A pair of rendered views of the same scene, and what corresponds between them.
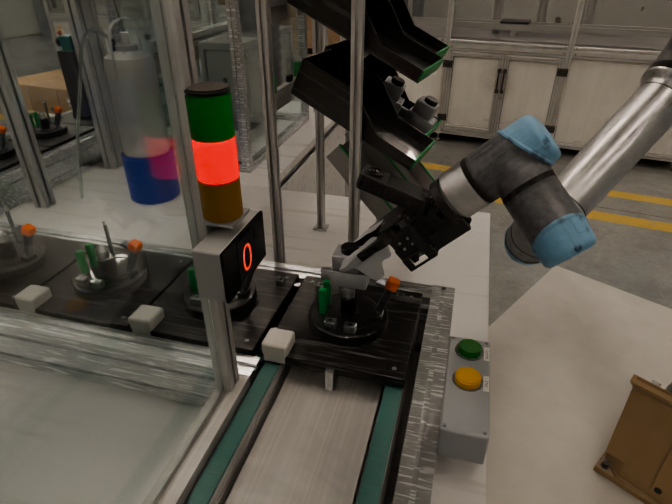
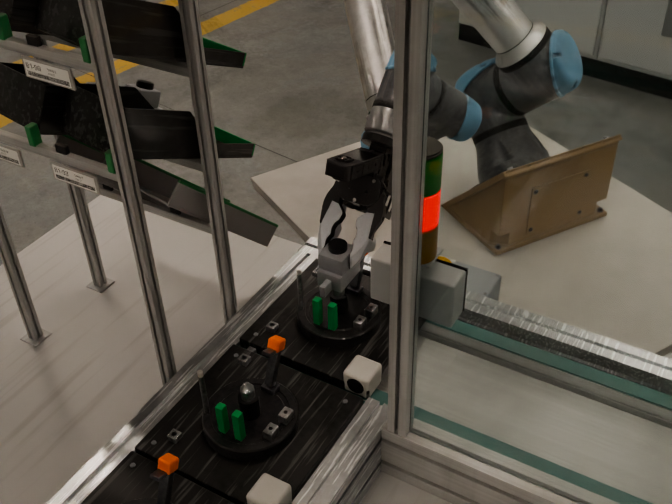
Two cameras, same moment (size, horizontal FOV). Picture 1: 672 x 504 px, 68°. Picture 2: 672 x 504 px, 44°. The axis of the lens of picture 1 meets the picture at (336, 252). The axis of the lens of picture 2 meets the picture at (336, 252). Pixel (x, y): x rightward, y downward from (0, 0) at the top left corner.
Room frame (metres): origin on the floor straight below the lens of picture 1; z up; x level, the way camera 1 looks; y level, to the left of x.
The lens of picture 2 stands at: (0.43, 0.96, 1.91)
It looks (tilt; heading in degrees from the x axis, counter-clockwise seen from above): 38 degrees down; 286
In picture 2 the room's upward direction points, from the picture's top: 2 degrees counter-clockwise
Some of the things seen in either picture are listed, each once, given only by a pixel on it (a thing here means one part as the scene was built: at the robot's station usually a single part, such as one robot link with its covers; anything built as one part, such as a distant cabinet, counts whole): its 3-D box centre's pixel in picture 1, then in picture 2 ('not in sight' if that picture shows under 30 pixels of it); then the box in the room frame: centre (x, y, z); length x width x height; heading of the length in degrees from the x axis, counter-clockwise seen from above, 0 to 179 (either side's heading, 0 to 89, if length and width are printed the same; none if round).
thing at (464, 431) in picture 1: (465, 393); not in sight; (0.57, -0.21, 0.93); 0.21 x 0.07 x 0.06; 165
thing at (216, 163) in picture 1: (215, 157); not in sight; (0.56, 0.14, 1.33); 0.05 x 0.05 x 0.05
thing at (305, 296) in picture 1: (348, 324); (339, 322); (0.71, -0.02, 0.96); 0.24 x 0.24 x 0.02; 75
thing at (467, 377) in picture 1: (467, 379); not in sight; (0.57, -0.21, 0.96); 0.04 x 0.04 x 0.02
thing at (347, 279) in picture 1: (344, 263); (335, 264); (0.71, -0.01, 1.09); 0.08 x 0.04 x 0.07; 75
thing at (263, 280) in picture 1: (216, 280); (248, 402); (0.78, 0.22, 1.01); 0.24 x 0.24 x 0.13; 75
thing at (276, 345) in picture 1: (278, 345); (362, 376); (0.64, 0.10, 0.97); 0.05 x 0.05 x 0.04; 75
